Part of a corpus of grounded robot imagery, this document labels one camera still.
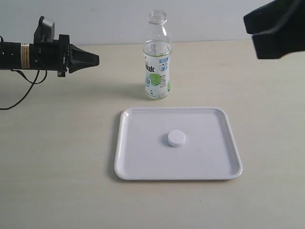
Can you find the left grey black robot arm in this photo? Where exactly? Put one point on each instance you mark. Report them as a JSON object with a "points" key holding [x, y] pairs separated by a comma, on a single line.
{"points": [[16, 56]]}

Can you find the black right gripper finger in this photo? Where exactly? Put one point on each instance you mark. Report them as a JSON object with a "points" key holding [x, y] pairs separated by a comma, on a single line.
{"points": [[278, 15], [285, 37]]}

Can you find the white bottle cap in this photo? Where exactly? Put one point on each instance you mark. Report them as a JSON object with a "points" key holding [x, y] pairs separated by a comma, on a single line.
{"points": [[176, 138]]}

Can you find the white plastic tray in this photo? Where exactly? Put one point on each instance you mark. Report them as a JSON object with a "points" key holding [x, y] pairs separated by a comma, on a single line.
{"points": [[143, 152]]}

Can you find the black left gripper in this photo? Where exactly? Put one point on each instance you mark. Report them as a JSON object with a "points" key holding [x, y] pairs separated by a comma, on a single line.
{"points": [[50, 56]]}

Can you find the clear plastic drink bottle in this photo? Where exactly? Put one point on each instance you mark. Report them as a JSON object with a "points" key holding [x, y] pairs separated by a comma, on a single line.
{"points": [[157, 51]]}

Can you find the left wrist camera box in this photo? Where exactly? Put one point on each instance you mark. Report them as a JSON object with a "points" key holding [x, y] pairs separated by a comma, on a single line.
{"points": [[45, 30]]}

